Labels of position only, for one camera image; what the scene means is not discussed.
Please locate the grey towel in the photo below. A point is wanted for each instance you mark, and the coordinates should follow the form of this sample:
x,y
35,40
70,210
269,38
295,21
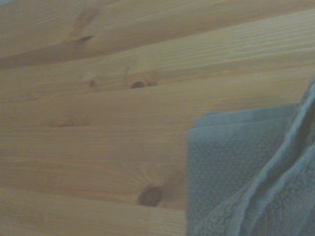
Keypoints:
x,y
233,172

